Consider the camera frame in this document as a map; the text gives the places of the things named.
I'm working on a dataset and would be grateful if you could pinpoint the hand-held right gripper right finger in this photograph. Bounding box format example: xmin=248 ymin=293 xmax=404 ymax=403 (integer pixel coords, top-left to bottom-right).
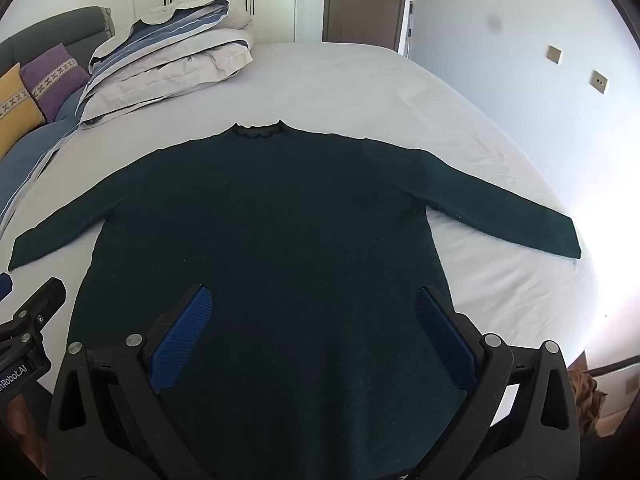
xmin=415 ymin=286 xmax=583 ymax=480

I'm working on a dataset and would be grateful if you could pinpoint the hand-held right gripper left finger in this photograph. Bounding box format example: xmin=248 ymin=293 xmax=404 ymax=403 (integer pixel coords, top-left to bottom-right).
xmin=47 ymin=284 xmax=216 ymax=480

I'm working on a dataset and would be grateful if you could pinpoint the dark green sweater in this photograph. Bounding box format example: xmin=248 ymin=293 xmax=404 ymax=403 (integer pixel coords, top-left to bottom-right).
xmin=8 ymin=119 xmax=582 ymax=480

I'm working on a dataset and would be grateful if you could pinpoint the person's left hand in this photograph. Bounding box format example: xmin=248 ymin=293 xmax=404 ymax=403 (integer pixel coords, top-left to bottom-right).
xmin=7 ymin=394 xmax=37 ymax=438

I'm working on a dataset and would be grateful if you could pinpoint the blue bed cover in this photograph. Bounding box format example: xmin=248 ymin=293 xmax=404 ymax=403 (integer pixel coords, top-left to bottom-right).
xmin=0 ymin=87 xmax=87 ymax=228

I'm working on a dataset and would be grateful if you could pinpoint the brown furry object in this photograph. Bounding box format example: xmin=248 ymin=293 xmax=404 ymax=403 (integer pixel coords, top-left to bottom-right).
xmin=569 ymin=369 xmax=600 ymax=439

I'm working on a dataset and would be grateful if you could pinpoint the yellow patterned pillow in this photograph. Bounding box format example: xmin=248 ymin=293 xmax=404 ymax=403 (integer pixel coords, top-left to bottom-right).
xmin=0 ymin=62 xmax=47 ymax=159

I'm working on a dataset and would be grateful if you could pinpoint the purple patterned pillow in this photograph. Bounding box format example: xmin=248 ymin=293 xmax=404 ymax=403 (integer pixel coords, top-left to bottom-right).
xmin=19 ymin=42 xmax=92 ymax=122

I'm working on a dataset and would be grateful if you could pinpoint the folded white blue duvet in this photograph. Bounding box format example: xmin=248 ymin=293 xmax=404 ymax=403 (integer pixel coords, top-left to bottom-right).
xmin=80 ymin=0 xmax=255 ymax=129

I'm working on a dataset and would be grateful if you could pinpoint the white bed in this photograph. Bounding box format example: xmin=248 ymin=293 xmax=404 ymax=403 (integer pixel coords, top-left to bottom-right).
xmin=0 ymin=40 xmax=613 ymax=413

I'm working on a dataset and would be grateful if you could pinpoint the grey green headboard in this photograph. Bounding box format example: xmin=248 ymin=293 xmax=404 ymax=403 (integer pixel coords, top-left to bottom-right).
xmin=0 ymin=6 xmax=117 ymax=70

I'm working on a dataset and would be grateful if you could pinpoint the brown wooden door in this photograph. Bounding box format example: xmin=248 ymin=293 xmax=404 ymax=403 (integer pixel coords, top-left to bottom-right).
xmin=322 ymin=0 xmax=412 ymax=52

